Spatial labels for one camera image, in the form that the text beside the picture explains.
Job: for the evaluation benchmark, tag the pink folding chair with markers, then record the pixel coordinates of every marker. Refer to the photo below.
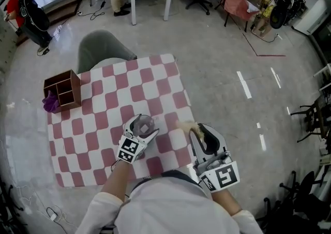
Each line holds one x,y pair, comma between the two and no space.
236,0

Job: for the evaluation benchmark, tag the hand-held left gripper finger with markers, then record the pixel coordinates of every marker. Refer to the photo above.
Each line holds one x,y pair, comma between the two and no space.
128,125
150,137

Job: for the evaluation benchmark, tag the brown wooden organizer box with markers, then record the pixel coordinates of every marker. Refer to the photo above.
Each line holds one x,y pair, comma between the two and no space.
68,85

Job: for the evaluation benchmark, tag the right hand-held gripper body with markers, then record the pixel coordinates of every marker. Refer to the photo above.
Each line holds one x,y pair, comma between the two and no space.
221,173

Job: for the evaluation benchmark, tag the clear glass cup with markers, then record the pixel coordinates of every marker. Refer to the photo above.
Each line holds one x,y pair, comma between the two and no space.
143,125

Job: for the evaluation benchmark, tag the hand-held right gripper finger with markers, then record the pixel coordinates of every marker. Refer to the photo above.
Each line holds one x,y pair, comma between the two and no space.
196,146
222,141

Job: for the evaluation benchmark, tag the white cabinet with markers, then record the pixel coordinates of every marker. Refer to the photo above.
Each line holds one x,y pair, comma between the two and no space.
314,16

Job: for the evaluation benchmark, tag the pink white checkered tablecloth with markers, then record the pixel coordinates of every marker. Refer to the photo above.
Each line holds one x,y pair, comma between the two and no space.
103,124

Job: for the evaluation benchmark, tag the person's white shirt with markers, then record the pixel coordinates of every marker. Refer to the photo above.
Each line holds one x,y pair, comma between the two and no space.
168,207

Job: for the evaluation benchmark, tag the purple cloth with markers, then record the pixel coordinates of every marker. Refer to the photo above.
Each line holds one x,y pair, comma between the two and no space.
50,103

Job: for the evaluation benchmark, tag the grey chair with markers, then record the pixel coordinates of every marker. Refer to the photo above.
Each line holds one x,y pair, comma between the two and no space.
99,49

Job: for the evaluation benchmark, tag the black swivel chair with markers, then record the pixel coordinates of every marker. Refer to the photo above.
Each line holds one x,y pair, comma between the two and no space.
307,196

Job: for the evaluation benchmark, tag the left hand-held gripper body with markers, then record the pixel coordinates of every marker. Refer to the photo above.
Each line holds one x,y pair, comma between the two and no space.
128,150

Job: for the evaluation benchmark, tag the black frame chair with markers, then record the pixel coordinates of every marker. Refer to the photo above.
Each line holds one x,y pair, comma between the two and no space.
314,116

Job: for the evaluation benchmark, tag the person's left forearm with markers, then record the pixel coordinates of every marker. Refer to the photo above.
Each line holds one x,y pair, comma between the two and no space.
115,180

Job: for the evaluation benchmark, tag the person's right forearm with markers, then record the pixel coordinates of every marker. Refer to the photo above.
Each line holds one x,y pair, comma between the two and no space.
226,200

